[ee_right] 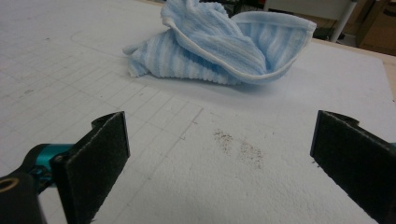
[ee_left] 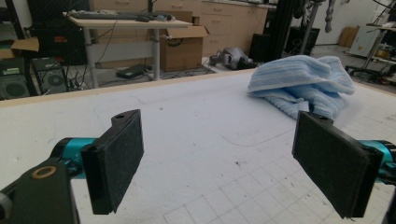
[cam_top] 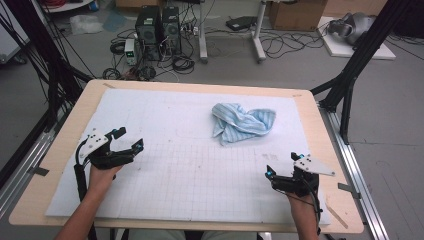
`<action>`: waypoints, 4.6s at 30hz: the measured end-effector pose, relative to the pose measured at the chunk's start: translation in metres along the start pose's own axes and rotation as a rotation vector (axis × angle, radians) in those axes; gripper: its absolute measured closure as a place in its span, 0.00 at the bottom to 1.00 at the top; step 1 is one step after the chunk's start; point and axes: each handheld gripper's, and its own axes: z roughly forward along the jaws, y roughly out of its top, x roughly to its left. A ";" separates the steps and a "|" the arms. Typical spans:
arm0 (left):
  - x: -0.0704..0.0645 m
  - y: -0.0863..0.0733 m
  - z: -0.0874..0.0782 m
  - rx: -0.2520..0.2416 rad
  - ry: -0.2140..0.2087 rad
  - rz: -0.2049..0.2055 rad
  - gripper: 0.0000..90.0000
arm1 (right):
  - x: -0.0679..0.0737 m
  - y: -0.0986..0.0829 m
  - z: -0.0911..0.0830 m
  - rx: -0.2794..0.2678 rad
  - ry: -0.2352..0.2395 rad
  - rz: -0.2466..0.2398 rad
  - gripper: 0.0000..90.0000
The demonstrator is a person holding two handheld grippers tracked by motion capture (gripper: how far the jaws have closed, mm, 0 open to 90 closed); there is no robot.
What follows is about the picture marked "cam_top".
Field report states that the black frame post with cables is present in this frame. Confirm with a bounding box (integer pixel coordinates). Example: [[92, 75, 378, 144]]
[[0, 0, 94, 133]]

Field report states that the white foam mat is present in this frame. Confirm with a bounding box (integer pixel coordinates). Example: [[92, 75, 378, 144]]
[[44, 88, 332, 226]]

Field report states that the narrow black computer tower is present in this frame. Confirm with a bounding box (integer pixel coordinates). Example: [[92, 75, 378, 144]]
[[161, 5, 183, 56]]

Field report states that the coiled black cable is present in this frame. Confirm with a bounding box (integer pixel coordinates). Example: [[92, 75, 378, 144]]
[[171, 54, 196, 75]]

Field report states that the aluminium rail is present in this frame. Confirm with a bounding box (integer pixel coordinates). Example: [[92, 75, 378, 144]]
[[318, 106, 391, 240], [0, 106, 68, 219]]

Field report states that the person's left leg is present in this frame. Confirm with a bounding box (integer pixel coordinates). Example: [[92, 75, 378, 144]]
[[128, 229, 186, 240]]

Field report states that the white power supply unit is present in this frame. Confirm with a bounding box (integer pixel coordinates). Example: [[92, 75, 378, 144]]
[[124, 38, 138, 66]]

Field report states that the tangle of floor cables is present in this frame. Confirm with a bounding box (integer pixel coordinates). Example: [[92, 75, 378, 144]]
[[259, 29, 329, 59]]

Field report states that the wide black computer tower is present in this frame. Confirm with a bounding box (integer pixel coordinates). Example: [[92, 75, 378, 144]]
[[134, 4, 164, 62]]

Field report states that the blue striped towel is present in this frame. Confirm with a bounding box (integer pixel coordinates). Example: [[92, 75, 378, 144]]
[[211, 102, 277, 147]]

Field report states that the white floor board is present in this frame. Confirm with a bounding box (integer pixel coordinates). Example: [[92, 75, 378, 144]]
[[316, 16, 397, 61]]

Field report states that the brown cardboard box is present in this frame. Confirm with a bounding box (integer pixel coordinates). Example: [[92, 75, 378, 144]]
[[268, 0, 329, 32]]

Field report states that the person's right leg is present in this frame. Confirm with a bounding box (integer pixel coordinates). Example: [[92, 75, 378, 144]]
[[201, 230, 258, 240]]

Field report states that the person's leg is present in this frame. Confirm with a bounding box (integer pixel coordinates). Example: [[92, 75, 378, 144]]
[[128, 229, 186, 240], [201, 230, 258, 240]]

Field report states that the black flat case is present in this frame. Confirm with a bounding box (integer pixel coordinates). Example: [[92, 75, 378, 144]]
[[225, 15, 258, 32]]

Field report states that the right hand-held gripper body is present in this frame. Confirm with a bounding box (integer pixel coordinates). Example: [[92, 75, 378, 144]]
[[271, 154, 336, 198]]

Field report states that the clear plastic bag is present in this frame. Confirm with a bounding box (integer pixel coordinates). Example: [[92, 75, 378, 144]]
[[69, 13, 104, 36]]

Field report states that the white desk leg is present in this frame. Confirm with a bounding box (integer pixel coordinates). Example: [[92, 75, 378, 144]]
[[251, 0, 268, 64], [198, 0, 209, 64]]

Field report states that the left hand-held gripper cable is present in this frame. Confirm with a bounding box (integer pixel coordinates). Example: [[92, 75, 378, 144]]
[[73, 139, 89, 203]]

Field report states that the hand-held gripper cable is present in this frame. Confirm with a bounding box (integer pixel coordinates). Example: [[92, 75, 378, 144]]
[[301, 179, 324, 234], [73, 139, 89, 203]]

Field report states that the thin wooden stick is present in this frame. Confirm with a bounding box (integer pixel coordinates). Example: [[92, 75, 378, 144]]
[[324, 203, 349, 230]]

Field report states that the right hand-held gripper cable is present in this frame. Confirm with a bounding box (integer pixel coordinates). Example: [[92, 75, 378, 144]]
[[301, 179, 324, 234]]

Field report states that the person's left hand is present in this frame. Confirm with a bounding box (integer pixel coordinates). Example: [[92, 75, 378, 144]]
[[87, 164, 124, 198]]

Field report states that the person's right hand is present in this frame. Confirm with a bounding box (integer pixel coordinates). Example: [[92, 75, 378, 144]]
[[287, 193, 319, 218]]

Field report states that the grey helmet device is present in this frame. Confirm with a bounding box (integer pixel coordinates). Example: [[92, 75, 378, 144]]
[[327, 12, 376, 46]]

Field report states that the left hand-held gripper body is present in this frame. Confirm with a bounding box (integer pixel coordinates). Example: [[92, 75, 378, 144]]
[[79, 129, 135, 170]]

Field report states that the black tape strip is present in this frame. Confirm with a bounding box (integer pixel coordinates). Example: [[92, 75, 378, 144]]
[[337, 182, 363, 200], [28, 165, 50, 178]]

